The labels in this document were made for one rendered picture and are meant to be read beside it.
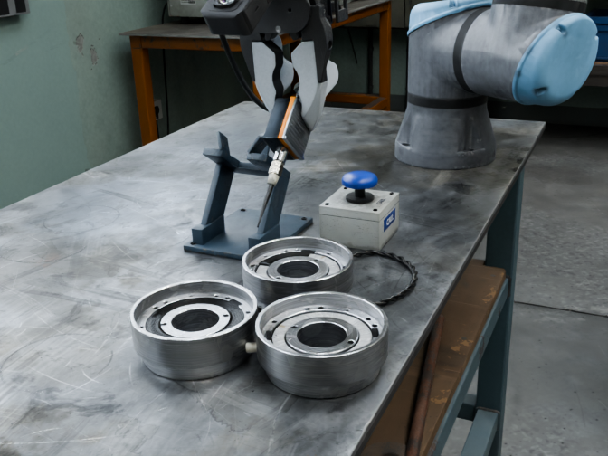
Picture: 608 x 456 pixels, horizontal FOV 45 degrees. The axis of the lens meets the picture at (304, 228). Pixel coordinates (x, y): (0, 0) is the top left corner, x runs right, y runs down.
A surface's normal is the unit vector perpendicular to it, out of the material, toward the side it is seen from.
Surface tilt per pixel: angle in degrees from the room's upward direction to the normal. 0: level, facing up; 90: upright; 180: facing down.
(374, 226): 90
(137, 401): 0
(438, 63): 103
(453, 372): 0
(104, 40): 90
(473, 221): 0
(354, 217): 90
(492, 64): 94
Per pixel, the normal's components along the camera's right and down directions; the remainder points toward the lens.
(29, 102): 0.91, 0.13
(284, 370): -0.55, 0.33
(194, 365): 0.10, 0.37
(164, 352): -0.33, 0.37
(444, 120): -0.25, 0.07
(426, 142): -0.56, 0.03
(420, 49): -0.84, 0.23
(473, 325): -0.04, -0.93
